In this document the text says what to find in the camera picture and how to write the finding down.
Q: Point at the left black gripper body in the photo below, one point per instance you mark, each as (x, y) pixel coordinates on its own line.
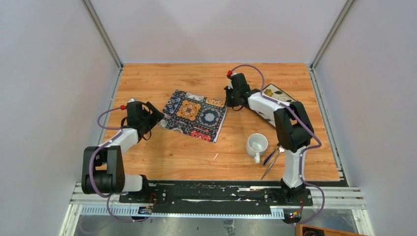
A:
(146, 121)

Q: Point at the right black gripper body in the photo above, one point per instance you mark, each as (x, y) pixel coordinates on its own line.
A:
(231, 99)

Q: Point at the square floral plate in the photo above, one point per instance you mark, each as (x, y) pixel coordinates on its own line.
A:
(276, 93)

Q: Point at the colourful patterned placemat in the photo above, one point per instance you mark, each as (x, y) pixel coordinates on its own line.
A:
(194, 115)

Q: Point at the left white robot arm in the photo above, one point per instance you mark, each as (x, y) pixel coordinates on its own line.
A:
(103, 169)

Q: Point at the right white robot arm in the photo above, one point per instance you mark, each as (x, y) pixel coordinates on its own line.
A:
(293, 127)

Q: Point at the white mug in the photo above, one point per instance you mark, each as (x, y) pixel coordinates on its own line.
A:
(256, 145)

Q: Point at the silver fork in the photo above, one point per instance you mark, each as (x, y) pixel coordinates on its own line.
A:
(272, 162)

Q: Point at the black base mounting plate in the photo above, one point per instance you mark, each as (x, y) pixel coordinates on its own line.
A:
(216, 198)

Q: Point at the orange wooden box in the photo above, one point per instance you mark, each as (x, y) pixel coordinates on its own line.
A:
(306, 230)

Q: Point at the purple handled knife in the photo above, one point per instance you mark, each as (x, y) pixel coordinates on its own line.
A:
(274, 151)

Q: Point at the aluminium frame rail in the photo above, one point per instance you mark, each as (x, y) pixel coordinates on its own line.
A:
(348, 198)

